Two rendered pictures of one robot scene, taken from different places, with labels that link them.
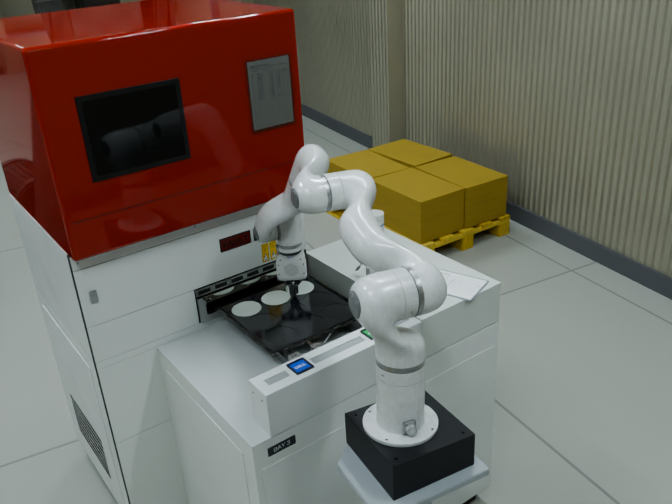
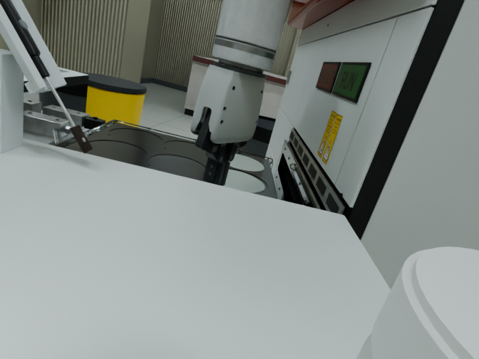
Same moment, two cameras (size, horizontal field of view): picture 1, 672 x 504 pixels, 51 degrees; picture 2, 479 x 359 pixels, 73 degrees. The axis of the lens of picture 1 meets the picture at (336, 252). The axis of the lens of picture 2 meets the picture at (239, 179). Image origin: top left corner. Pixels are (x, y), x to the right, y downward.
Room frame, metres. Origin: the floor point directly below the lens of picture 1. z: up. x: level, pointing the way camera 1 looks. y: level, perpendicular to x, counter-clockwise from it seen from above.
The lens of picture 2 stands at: (2.38, -0.23, 1.09)
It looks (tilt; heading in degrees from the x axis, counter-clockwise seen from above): 20 degrees down; 121
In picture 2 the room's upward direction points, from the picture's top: 15 degrees clockwise
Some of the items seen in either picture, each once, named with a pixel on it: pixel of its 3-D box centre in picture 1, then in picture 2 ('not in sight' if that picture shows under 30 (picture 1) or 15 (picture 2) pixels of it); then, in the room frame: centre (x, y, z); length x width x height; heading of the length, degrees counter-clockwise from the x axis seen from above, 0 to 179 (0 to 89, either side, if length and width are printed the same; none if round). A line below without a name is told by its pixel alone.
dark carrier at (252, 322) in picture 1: (291, 310); (177, 166); (2.01, 0.16, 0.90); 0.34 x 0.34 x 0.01; 35
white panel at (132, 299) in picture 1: (203, 272); (306, 112); (2.09, 0.45, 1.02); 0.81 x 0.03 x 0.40; 125
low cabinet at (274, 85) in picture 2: not in sight; (257, 97); (-1.12, 5.41, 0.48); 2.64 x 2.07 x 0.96; 116
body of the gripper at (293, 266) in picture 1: (291, 262); (232, 102); (2.10, 0.15, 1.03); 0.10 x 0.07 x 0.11; 89
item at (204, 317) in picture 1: (255, 289); (294, 192); (2.18, 0.29, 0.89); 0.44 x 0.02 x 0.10; 125
